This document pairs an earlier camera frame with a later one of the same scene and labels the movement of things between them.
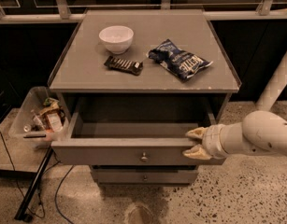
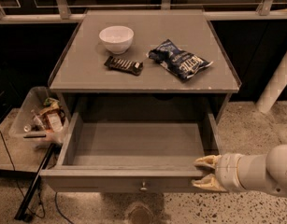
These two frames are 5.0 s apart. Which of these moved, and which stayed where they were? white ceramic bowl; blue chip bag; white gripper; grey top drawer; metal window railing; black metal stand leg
Moved: white gripper; grey top drawer
Stayed: blue chip bag; metal window railing; white ceramic bowl; black metal stand leg
